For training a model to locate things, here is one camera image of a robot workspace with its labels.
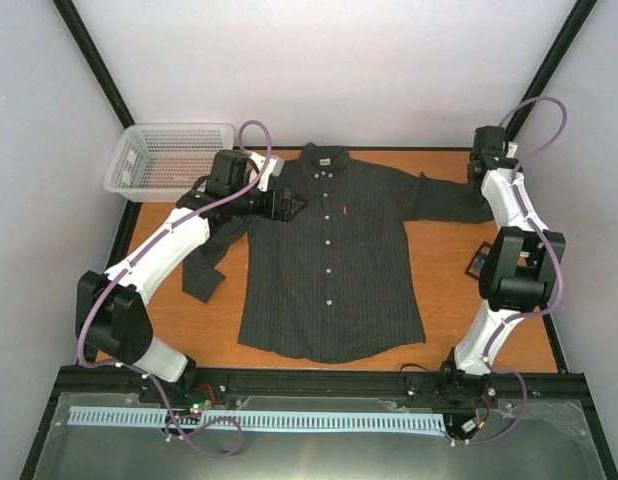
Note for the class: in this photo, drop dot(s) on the black frame post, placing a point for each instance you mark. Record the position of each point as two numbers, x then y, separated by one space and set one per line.
87 47
515 119

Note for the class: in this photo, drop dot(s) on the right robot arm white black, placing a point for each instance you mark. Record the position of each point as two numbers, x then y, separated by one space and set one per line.
520 274

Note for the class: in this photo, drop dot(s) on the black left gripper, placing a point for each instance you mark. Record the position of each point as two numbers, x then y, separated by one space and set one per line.
284 214

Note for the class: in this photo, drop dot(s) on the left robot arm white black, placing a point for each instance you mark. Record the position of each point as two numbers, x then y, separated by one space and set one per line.
111 307

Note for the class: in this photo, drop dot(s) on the light blue slotted cable duct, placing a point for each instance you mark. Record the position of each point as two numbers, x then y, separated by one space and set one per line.
263 421

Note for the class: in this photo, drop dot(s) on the white perforated plastic basket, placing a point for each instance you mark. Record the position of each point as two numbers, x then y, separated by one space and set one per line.
159 162

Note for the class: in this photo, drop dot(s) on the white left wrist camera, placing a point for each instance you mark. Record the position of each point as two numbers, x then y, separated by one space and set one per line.
268 169

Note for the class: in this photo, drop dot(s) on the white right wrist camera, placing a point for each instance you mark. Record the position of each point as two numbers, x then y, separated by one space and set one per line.
512 148

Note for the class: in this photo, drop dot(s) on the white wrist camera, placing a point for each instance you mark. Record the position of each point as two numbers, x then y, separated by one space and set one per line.
268 169
512 148

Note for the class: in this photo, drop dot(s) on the dark grey pinstriped shirt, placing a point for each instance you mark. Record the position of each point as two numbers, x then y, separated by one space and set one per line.
325 286

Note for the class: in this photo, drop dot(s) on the small black square holder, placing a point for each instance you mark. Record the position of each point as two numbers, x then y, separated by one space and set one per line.
478 260

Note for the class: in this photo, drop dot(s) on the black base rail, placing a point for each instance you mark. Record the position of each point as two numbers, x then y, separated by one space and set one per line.
415 389

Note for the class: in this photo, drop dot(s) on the black right frame post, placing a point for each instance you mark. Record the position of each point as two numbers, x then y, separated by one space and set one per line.
515 119

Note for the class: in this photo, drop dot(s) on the black left frame post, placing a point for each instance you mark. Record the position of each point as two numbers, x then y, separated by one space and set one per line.
87 47

